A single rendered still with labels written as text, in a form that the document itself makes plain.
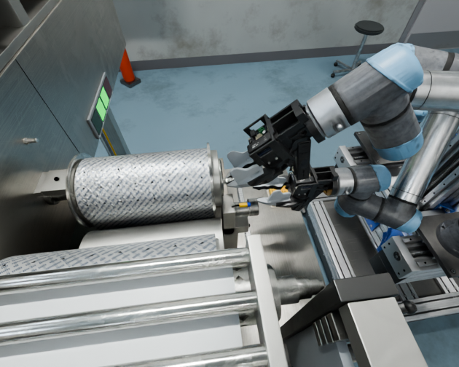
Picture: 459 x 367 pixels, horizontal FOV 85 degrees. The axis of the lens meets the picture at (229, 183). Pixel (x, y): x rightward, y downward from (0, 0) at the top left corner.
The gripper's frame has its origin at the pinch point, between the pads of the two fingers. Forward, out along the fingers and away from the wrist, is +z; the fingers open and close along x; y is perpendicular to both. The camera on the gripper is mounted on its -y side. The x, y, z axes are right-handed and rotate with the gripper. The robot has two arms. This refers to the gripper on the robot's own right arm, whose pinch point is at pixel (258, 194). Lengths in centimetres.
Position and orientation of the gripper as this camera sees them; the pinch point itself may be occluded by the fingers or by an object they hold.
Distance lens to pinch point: 68.9
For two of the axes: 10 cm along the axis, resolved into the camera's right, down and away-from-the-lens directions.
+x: 1.2, 7.9, -6.0
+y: 0.0, -6.0, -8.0
